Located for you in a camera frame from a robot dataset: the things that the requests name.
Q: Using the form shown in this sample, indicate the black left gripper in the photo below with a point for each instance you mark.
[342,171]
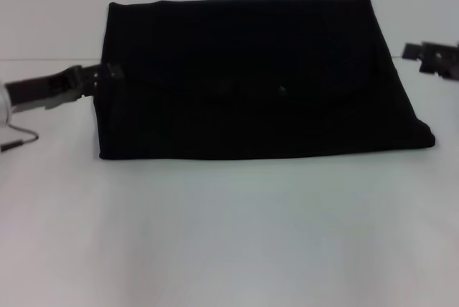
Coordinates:
[36,90]

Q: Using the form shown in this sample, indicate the black shirt with FREE print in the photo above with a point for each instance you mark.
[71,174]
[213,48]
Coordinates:
[251,77]

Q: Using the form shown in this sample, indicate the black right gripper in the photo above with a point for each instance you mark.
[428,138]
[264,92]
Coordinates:
[446,59]

